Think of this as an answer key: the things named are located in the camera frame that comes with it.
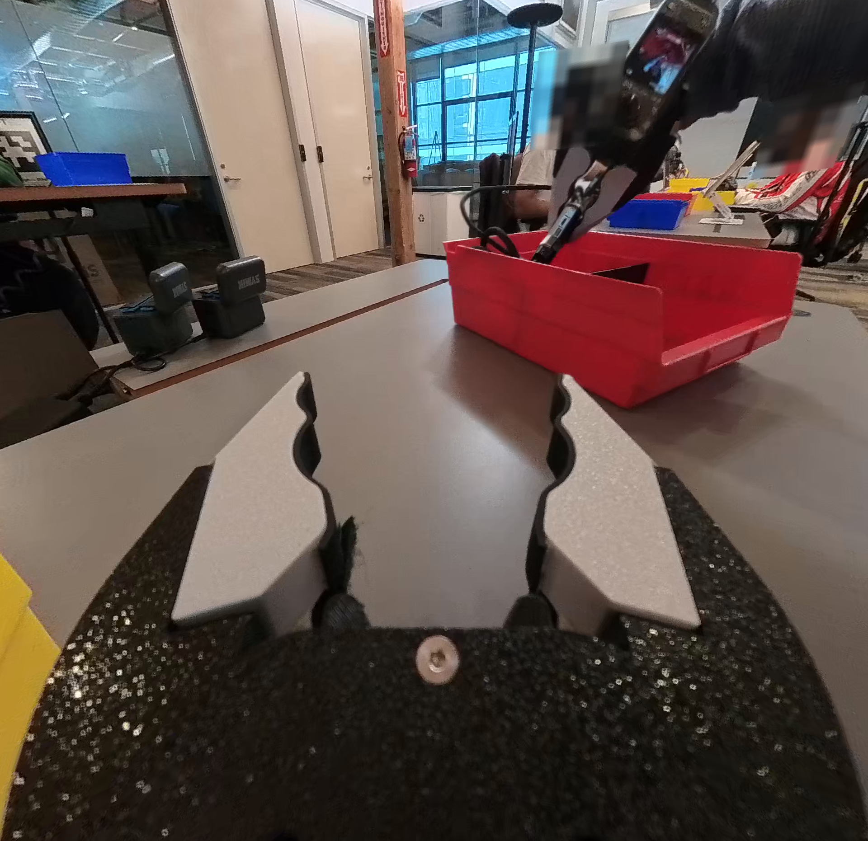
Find red plastic bin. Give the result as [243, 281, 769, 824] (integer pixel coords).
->
[443, 230, 803, 409]

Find white recycling bin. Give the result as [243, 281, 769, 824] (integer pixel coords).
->
[412, 187, 476, 258]

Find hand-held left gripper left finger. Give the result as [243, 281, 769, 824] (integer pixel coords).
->
[171, 372, 340, 639]

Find wooden post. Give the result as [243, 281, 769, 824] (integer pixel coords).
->
[372, 0, 416, 267]

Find black braided HDMI cable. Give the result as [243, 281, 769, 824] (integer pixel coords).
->
[460, 177, 604, 267]

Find yellow plastic bin stack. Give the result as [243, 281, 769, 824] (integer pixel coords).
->
[0, 553, 62, 784]

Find brown wooden desk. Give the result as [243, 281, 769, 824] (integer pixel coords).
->
[0, 182, 188, 343]

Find framed black white marker poster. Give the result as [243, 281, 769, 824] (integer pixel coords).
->
[0, 112, 52, 181]

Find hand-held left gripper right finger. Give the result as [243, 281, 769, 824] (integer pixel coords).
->
[525, 373, 701, 637]

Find white door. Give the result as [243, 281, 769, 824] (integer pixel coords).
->
[166, 0, 314, 273]
[295, 0, 381, 259]

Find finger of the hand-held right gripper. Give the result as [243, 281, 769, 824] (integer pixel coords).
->
[586, 166, 642, 235]
[546, 146, 598, 230]

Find blue plastic bin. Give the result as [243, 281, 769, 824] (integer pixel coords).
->
[608, 199, 690, 231]
[35, 152, 133, 186]

